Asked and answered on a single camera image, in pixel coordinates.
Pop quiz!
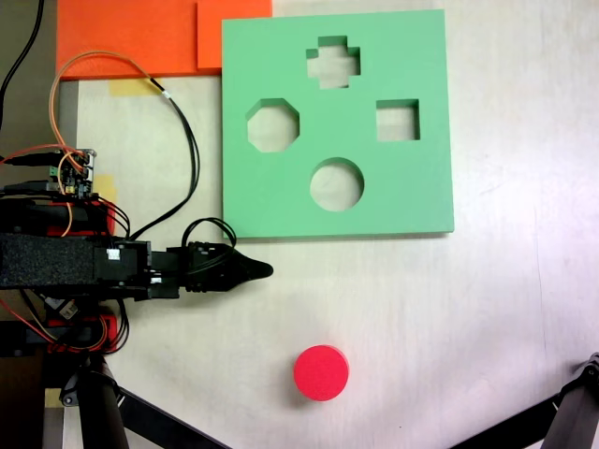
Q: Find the red cylinder block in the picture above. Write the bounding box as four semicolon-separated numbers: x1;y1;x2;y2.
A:
293;344;350;402

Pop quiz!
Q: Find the circuit board with connectors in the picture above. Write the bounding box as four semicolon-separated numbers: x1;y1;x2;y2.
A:
48;148;97;197

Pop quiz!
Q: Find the black tripod brace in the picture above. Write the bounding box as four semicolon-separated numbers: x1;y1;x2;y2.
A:
116;387;233;449
448;395;562;449

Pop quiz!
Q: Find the green shape sorting board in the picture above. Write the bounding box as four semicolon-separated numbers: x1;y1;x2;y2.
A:
221;8;456;240

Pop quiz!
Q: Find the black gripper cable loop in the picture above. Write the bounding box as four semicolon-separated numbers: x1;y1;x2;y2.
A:
181;216;238;277

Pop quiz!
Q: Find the long black cable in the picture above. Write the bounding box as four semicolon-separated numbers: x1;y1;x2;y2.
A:
128;77;202;239

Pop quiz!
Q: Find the short orange wire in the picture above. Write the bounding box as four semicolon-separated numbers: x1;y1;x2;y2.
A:
0;297;109;350

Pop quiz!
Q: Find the thin red wire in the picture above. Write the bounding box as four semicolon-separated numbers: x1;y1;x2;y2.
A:
0;143;76;165

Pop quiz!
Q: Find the long orange wire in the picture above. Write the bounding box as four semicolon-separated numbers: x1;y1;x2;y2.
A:
49;50;161;163

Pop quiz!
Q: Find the thick black cable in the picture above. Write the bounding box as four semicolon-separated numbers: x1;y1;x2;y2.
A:
0;0;47;126

